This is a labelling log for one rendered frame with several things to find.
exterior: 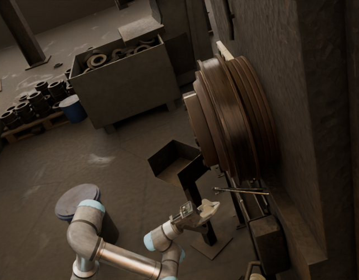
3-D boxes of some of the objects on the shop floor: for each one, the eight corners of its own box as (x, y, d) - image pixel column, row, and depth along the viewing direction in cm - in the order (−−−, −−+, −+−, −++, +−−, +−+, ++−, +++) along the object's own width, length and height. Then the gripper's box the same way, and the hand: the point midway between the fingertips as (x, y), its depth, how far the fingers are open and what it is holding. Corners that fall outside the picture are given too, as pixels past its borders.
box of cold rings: (173, 79, 457) (152, 21, 415) (186, 105, 386) (163, 38, 344) (99, 107, 457) (71, 51, 415) (99, 139, 386) (65, 75, 344)
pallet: (94, 89, 519) (80, 62, 495) (94, 111, 450) (78, 81, 427) (18, 118, 517) (1, 93, 494) (6, 145, 449) (-14, 117, 425)
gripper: (170, 228, 141) (213, 201, 137) (168, 212, 149) (209, 186, 144) (182, 239, 145) (224, 213, 141) (179, 223, 153) (219, 198, 148)
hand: (218, 205), depth 144 cm, fingers closed
